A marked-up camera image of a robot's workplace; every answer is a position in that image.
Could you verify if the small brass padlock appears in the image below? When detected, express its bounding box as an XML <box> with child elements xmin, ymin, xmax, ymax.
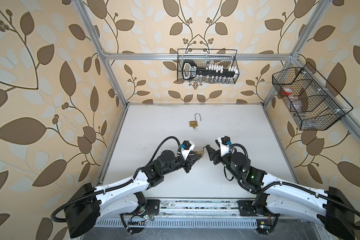
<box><xmin>196</xmin><ymin>150</ymin><xmax>204</xmax><ymax>157</ymax></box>

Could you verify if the large brass padlock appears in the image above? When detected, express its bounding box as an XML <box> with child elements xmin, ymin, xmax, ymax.
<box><xmin>189</xmin><ymin>113</ymin><xmax>202</xmax><ymax>128</ymax></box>

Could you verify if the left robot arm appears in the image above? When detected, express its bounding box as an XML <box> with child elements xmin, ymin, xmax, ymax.
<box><xmin>51</xmin><ymin>150</ymin><xmax>204</xmax><ymax>239</ymax></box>

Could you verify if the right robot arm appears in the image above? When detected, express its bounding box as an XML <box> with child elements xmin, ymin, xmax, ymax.
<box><xmin>204</xmin><ymin>144</ymin><xmax>360</xmax><ymax>240</ymax></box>

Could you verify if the black socket set holder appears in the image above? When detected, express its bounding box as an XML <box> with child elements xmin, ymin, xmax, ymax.
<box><xmin>180</xmin><ymin>60</ymin><xmax>240</xmax><ymax>80</ymax></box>

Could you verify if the red capped jar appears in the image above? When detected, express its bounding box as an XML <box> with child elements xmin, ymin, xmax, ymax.
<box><xmin>281</xmin><ymin>88</ymin><xmax>293</xmax><ymax>97</ymax></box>

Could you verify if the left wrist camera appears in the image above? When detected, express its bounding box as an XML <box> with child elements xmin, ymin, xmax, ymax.
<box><xmin>180</xmin><ymin>141</ymin><xmax>195</xmax><ymax>160</ymax></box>

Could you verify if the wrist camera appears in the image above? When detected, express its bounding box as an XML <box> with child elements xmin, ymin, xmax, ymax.
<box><xmin>218</xmin><ymin>136</ymin><xmax>232</xmax><ymax>157</ymax></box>
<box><xmin>180</xmin><ymin>141</ymin><xmax>195</xmax><ymax>160</ymax></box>

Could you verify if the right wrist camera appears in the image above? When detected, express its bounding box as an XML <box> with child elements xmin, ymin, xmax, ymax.
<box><xmin>218</xmin><ymin>136</ymin><xmax>232</xmax><ymax>157</ymax></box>

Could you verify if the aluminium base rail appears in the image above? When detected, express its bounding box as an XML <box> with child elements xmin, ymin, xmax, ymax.
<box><xmin>74</xmin><ymin>197</ymin><xmax>325</xmax><ymax>218</ymax></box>

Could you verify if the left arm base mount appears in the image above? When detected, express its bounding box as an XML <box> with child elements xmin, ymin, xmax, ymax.
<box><xmin>124</xmin><ymin>199</ymin><xmax>161</xmax><ymax>216</ymax></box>

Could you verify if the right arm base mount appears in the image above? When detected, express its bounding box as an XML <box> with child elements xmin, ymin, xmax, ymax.
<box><xmin>237</xmin><ymin>200</ymin><xmax>274</xmax><ymax>218</ymax></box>

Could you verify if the back wire basket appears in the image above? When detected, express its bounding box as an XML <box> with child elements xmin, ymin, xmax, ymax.
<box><xmin>177</xmin><ymin>48</ymin><xmax>240</xmax><ymax>85</ymax></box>

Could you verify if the wire basket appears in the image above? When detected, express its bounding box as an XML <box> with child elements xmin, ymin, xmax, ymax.
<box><xmin>272</xmin><ymin>62</ymin><xmax>354</xmax><ymax>131</ymax></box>
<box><xmin>177</xmin><ymin>48</ymin><xmax>240</xmax><ymax>85</ymax></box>

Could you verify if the right wire basket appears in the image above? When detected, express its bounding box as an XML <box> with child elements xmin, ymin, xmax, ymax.
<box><xmin>272</xmin><ymin>62</ymin><xmax>354</xmax><ymax>131</ymax></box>

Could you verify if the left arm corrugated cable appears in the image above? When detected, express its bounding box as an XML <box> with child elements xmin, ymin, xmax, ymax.
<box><xmin>50</xmin><ymin>135</ymin><xmax>182</xmax><ymax>223</ymax></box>

